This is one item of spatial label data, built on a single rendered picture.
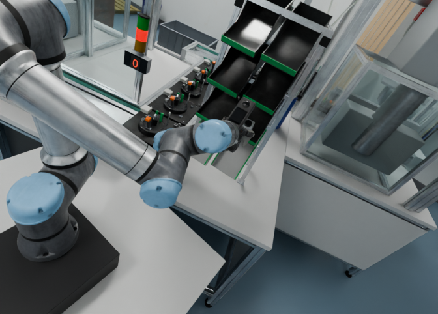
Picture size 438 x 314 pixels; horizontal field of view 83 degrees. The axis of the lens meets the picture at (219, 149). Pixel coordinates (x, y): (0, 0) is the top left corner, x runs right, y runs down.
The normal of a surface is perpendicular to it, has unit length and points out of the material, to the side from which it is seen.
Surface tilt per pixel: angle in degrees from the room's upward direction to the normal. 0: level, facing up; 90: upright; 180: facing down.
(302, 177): 90
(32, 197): 10
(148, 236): 0
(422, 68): 90
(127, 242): 0
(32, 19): 66
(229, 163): 45
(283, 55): 25
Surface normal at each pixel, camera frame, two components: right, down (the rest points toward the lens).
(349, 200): -0.29, 0.54
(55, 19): 0.99, 0.14
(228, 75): 0.11, -0.46
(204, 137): -0.26, 0.11
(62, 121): 0.11, 0.46
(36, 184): 0.25, -0.62
